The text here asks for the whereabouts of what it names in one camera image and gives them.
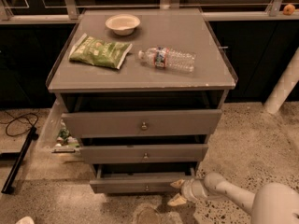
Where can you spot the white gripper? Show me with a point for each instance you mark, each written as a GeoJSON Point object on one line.
{"type": "Point", "coordinates": [188, 190]}

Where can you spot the grey bottom drawer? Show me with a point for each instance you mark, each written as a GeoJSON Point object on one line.
{"type": "Point", "coordinates": [140, 178]}

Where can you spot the grey drawer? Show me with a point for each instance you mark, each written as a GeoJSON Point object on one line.
{"type": "Point", "coordinates": [141, 123]}
{"type": "Point", "coordinates": [143, 153]}
{"type": "Point", "coordinates": [140, 178]}

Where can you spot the grey top drawer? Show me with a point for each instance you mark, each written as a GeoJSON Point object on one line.
{"type": "Point", "coordinates": [141, 123]}

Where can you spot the grey middle drawer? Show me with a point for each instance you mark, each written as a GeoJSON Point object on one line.
{"type": "Point", "coordinates": [143, 153]}

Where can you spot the grey drawer cabinet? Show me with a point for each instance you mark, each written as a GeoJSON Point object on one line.
{"type": "Point", "coordinates": [139, 87]}

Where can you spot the clear plastic bin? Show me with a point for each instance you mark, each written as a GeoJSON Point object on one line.
{"type": "Point", "coordinates": [54, 136]}

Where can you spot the clear plastic water bottle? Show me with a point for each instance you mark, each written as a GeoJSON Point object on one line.
{"type": "Point", "coordinates": [166, 58]}

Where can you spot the white object at bottom edge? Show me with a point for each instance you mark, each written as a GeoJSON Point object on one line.
{"type": "Point", "coordinates": [25, 220]}

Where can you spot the black metal bar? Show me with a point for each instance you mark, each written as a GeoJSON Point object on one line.
{"type": "Point", "coordinates": [7, 188]}

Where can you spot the white pillar leg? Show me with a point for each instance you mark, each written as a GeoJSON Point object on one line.
{"type": "Point", "coordinates": [285, 85]}

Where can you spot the green chip bag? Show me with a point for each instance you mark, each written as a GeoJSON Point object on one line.
{"type": "Point", "coordinates": [97, 52]}

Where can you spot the white paper bowl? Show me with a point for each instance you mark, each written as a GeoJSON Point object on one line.
{"type": "Point", "coordinates": [122, 24]}

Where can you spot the orange small object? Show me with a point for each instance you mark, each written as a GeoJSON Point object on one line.
{"type": "Point", "coordinates": [288, 9]}

